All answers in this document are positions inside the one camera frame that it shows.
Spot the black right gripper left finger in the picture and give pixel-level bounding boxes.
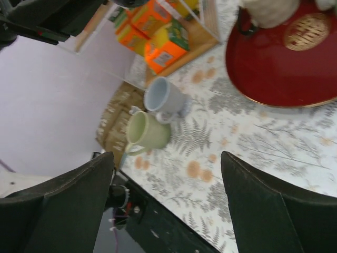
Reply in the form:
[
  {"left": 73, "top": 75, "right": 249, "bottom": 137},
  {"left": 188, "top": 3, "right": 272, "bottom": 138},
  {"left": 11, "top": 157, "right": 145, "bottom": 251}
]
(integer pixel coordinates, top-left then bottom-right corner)
[{"left": 1, "top": 152, "right": 114, "bottom": 252}]

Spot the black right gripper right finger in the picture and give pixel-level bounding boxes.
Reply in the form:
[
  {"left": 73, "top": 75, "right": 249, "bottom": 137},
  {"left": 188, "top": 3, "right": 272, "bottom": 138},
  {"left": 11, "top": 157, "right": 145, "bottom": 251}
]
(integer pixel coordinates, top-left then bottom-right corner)
[{"left": 221, "top": 151, "right": 336, "bottom": 253}]

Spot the light green mug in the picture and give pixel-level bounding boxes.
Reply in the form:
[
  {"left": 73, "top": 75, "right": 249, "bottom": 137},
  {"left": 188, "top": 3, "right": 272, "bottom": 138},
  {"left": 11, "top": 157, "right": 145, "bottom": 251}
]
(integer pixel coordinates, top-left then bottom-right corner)
[{"left": 125, "top": 111, "right": 171, "bottom": 156}]

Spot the grey blue mug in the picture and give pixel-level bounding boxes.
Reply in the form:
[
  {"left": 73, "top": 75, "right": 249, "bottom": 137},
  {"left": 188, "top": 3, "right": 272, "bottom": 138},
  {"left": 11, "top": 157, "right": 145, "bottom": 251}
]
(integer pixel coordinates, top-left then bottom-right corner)
[{"left": 144, "top": 76, "right": 192, "bottom": 124}]

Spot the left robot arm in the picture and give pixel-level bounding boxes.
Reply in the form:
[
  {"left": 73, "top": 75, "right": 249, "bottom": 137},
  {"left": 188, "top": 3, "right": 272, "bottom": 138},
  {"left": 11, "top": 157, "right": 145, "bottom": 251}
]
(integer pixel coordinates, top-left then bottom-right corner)
[{"left": 1, "top": 0, "right": 108, "bottom": 49}]

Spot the beige textured mug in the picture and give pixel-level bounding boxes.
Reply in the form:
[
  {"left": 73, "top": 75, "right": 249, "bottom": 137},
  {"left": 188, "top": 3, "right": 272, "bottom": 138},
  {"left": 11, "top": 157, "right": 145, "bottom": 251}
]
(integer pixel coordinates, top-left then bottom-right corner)
[{"left": 237, "top": 0, "right": 300, "bottom": 36}]

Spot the floral tablecloth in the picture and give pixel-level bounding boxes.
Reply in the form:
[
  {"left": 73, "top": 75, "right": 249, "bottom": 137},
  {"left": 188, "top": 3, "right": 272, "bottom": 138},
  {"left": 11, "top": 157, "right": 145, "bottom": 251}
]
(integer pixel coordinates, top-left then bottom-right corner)
[{"left": 122, "top": 45, "right": 336, "bottom": 252}]

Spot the brown paper bag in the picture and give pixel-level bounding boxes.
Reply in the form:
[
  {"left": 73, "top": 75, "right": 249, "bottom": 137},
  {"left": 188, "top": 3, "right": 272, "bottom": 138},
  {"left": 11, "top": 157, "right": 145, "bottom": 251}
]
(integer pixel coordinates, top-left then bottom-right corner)
[{"left": 96, "top": 82, "right": 145, "bottom": 157}]

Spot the red round tray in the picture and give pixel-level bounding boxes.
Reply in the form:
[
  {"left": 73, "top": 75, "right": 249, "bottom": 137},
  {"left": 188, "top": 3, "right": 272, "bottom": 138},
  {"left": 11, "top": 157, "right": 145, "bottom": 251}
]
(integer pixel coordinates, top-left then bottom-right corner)
[{"left": 225, "top": 1, "right": 336, "bottom": 108}]

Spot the orange sponge box middle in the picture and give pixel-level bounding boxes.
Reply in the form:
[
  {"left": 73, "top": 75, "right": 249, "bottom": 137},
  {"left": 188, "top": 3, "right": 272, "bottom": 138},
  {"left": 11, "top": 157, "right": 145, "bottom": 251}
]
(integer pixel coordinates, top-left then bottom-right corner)
[{"left": 116, "top": 24, "right": 149, "bottom": 56}]

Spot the orange green sponge box front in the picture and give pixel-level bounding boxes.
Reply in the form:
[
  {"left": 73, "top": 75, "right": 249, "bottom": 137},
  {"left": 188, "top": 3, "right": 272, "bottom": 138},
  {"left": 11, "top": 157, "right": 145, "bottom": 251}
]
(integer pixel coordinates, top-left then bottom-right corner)
[{"left": 144, "top": 18, "right": 190, "bottom": 74}]

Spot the orange yellow sponge box back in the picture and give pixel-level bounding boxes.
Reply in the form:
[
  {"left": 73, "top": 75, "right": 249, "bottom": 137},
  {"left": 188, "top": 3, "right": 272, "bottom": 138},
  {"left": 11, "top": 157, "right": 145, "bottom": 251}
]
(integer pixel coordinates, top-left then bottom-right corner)
[{"left": 131, "top": 1, "right": 172, "bottom": 36}]

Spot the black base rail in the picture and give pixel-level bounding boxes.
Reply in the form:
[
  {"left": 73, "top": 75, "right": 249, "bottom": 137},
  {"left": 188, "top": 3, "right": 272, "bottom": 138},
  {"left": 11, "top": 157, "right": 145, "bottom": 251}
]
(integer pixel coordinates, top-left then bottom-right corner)
[{"left": 111, "top": 172, "right": 218, "bottom": 252}]

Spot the white wire wooden shelf rack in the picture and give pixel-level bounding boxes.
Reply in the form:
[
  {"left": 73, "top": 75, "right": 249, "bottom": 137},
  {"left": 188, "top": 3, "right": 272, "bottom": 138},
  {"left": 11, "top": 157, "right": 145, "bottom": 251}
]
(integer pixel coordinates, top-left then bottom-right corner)
[{"left": 75, "top": 0, "right": 221, "bottom": 87}]

